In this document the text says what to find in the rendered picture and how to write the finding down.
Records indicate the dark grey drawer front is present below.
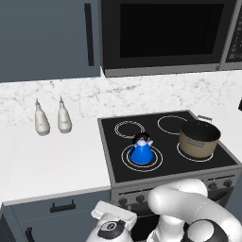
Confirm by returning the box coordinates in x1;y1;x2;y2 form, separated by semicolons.
1;188;112;224

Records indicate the tan pot with black inside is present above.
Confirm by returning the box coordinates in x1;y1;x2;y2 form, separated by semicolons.
178;115;222;160

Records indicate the black microwave oven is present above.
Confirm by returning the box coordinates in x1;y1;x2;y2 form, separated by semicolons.
97;0;242;78

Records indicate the black drawer handle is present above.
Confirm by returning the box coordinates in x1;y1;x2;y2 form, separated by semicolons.
49;200;77;214

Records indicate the dark grey base cupboard door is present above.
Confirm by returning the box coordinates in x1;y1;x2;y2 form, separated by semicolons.
9;210;105;242

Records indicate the black oven door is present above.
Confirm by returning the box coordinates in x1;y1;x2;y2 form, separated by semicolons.
126;188;236;242

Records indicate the black hob stove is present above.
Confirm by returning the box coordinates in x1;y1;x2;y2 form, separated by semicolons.
96;109;242;242

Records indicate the blue kettle with black handle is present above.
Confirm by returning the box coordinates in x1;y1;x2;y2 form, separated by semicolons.
127;132;156;165

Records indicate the black microwave door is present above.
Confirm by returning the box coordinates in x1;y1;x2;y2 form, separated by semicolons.
99;0;238;71

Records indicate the black base cupboard handle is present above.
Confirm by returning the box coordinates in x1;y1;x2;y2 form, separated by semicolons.
25;226;36;242

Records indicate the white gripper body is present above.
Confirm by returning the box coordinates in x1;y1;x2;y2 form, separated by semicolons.
91;200;138;229

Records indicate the dark grey wall cupboard door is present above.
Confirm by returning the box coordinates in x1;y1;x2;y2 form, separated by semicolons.
0;0;102;84

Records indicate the black wall cupboard handle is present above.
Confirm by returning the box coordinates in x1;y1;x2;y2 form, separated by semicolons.
83;2;95;67

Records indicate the white bottle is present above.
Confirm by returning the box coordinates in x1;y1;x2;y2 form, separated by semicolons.
34;97;52;137
57;96;74;134

